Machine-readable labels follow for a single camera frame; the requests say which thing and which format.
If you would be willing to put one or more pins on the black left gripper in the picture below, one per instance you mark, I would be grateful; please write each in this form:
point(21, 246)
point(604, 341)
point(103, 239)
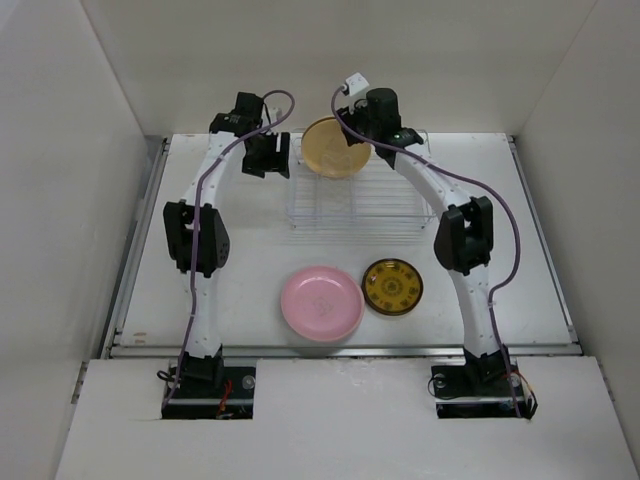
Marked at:
point(276, 162)

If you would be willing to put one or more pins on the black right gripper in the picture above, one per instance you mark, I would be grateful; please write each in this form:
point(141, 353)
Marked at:
point(350, 113)

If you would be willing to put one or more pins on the yellow plate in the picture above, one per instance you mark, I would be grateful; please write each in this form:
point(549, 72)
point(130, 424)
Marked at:
point(325, 150)

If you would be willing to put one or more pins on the pink plastic plate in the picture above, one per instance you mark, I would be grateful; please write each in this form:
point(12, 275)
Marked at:
point(322, 304)

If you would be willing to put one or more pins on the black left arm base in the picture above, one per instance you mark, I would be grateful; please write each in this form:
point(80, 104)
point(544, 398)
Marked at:
point(229, 397)

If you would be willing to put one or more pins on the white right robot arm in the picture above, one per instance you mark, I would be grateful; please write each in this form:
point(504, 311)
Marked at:
point(465, 236)

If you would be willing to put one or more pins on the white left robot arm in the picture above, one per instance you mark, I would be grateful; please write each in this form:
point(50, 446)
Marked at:
point(197, 239)

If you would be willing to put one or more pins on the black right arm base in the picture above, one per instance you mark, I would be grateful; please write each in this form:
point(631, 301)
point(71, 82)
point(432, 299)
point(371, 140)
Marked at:
point(458, 397)

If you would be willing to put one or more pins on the white foam front board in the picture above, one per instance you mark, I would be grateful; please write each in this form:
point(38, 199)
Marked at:
point(345, 419)

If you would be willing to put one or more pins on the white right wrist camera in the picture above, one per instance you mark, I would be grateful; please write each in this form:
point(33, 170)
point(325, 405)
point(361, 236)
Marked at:
point(356, 85)

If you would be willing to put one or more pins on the white wire dish rack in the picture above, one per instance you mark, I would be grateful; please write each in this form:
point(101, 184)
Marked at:
point(376, 205)

